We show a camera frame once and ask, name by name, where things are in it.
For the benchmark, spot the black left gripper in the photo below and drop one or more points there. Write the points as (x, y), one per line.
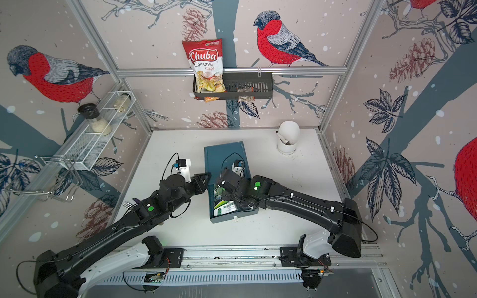
(199, 182)

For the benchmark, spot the green gourd seed bag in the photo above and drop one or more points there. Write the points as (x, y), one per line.
(221, 205)

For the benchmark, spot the teal drawer cabinet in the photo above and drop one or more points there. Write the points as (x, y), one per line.
(217, 159)

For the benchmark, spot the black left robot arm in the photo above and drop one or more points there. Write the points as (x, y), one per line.
(60, 275)

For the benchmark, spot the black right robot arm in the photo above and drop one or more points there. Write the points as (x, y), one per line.
(341, 219)

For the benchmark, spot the white utensil holder cup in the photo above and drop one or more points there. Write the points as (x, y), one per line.
(291, 131)

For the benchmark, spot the snack packet in basket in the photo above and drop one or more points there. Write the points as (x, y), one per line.
(249, 94)

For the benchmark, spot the small pale jar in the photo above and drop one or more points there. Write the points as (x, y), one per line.
(122, 103)

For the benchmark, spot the black lid spice jar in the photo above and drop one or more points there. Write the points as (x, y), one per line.
(97, 124)

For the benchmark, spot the red cassava chips bag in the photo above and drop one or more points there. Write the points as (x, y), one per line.
(206, 61)

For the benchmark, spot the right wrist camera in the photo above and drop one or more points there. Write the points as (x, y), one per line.
(238, 167)

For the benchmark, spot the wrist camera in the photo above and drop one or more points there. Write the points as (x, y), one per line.
(238, 167)
(183, 168)

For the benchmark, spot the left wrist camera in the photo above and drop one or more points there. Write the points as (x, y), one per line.
(183, 168)

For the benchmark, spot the cream handled utensil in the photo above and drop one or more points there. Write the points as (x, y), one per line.
(282, 138)

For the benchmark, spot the pink handled fork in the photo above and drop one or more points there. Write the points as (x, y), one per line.
(130, 204)

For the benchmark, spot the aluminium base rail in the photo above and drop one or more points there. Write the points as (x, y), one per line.
(215, 265)

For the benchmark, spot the black wall basket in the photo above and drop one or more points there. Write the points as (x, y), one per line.
(256, 85)

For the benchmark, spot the white wire shelf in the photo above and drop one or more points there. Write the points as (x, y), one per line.
(85, 149)

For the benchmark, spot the wire hook rack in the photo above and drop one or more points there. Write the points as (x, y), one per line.
(46, 178)

